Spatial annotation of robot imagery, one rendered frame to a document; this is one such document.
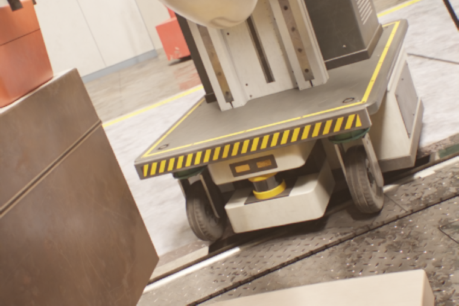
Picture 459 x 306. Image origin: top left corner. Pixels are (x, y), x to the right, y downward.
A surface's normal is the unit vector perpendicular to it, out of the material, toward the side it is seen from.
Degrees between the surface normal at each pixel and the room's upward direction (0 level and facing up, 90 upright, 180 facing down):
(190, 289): 0
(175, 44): 90
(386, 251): 0
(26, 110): 90
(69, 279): 90
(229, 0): 124
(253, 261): 0
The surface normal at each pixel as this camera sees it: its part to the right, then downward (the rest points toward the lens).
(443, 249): -0.34, -0.91
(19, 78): 0.96, -0.18
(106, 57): 0.17, 0.20
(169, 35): -0.33, 0.37
